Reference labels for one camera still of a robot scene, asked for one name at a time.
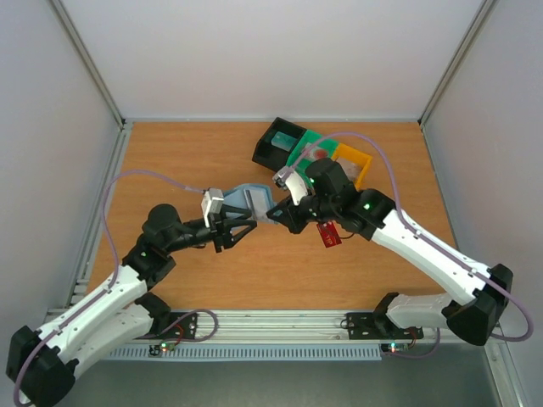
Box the teal card holder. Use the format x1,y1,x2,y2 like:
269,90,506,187
223,183,276,224

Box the black plastic bin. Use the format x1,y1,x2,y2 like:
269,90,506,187
252,117,306,172

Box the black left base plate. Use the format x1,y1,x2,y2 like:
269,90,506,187
142,312,198,340

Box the teal card in bin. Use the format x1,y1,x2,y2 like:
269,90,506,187
271,131,298,151

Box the green plastic bin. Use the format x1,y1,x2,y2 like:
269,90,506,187
286,129,340,170

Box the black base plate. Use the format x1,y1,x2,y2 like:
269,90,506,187
142,312,198,340
340,312,424,341

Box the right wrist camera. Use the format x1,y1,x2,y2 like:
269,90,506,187
272,166,309,206

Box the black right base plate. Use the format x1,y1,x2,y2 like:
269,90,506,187
340,312,424,341

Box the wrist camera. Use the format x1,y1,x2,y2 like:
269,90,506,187
272,166,309,206
201,187,224,228

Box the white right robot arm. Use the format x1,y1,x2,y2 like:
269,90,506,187
266,158,512,346

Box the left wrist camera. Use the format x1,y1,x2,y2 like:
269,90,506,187
201,187,224,228

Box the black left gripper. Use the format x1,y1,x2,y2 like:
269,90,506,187
165,203,257,253

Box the grey slotted cable duct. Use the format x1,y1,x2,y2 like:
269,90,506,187
106,343,381,363

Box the red VIP card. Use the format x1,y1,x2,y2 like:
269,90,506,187
316,221,342,248

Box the white VIP card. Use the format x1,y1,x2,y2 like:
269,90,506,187
337,157,361,183

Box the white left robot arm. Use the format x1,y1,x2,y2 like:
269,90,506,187
6,203,257,406

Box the yellow plastic bin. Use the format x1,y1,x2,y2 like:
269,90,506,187
332,143,372,190

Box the aluminium front rail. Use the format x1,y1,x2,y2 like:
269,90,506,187
42,308,506,344

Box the red patterned card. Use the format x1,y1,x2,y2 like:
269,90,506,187
305,143,329,162

